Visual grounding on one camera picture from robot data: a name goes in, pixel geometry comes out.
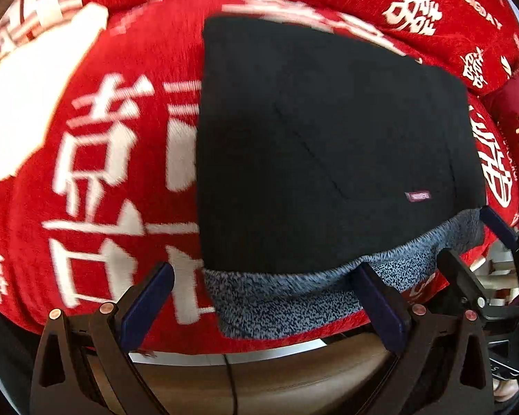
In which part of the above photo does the black pants grey lining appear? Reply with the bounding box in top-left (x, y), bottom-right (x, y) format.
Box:
top-left (196, 16), bottom-right (486, 340)

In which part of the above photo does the person's right hand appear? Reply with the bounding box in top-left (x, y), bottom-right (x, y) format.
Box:
top-left (492, 378), bottom-right (519, 403)

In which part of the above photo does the white bed sheet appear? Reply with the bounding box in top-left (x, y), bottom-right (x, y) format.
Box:
top-left (0, 3), bottom-right (108, 181)

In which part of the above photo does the black cable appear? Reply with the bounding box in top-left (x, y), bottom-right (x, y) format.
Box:
top-left (222, 351), bottom-right (240, 415)

